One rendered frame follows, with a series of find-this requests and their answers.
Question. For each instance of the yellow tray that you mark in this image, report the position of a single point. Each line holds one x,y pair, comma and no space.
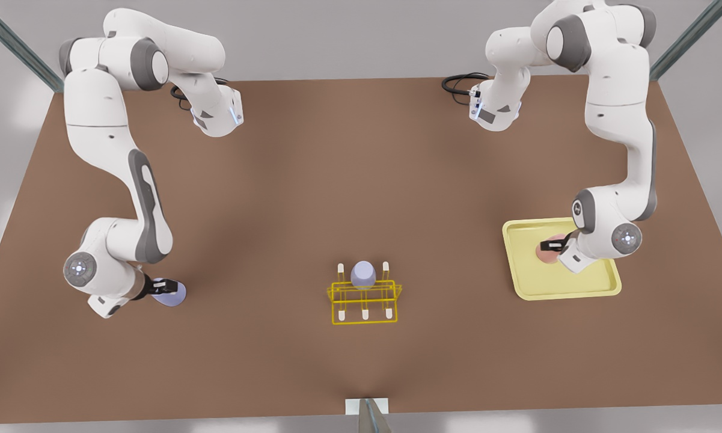
532,279

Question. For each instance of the white post foot plate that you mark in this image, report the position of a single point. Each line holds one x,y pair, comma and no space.
351,406

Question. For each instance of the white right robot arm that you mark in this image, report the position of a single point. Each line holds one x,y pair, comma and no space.
96,132

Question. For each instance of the pink cup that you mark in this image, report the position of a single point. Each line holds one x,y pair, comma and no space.
546,254

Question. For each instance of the silver frame post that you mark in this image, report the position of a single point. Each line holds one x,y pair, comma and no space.
18,48
691,39
371,418

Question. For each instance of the lavender cup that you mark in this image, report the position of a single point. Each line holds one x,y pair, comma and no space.
174,294
363,273

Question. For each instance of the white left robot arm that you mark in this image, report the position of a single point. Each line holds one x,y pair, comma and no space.
616,102

